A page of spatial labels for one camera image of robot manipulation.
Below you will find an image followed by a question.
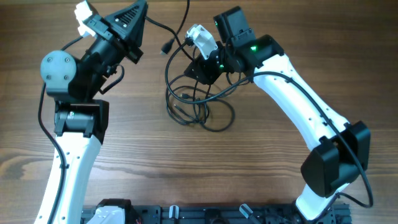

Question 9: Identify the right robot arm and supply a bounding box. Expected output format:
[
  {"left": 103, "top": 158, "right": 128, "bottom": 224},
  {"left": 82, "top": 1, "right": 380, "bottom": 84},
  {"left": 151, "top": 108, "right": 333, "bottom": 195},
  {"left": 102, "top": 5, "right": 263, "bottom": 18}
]
[{"left": 185, "top": 7, "right": 371, "bottom": 222}]

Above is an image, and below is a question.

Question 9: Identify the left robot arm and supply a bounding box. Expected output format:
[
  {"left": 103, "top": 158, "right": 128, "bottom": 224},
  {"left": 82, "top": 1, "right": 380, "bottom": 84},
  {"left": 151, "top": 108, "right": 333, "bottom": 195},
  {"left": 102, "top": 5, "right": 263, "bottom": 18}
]
[{"left": 36, "top": 1, "right": 148, "bottom": 223}]

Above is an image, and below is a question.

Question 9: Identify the left camera cable black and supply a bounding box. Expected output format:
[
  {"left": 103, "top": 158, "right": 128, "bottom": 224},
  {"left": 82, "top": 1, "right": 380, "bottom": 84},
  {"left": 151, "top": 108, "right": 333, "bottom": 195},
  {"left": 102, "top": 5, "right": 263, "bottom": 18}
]
[{"left": 37, "top": 35, "right": 85, "bottom": 224}]

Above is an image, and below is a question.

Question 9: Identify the camera cable black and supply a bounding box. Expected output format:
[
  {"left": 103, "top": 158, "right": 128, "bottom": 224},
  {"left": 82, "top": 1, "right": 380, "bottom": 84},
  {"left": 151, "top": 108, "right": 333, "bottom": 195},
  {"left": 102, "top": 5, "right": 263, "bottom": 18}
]
[
  {"left": 165, "top": 42, "right": 374, "bottom": 208},
  {"left": 37, "top": 35, "right": 85, "bottom": 224}
]

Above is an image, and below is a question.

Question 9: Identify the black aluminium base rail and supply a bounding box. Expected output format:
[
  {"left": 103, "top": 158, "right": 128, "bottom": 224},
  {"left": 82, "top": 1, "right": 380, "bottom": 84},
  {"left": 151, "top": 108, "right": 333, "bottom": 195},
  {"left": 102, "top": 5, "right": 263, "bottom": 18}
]
[{"left": 81, "top": 203, "right": 352, "bottom": 224}]

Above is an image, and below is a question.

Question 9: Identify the right camera cable black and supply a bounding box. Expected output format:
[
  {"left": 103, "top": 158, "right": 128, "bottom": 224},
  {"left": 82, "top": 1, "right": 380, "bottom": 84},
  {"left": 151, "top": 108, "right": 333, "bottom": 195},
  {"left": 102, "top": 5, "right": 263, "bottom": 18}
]
[{"left": 165, "top": 42, "right": 374, "bottom": 208}]

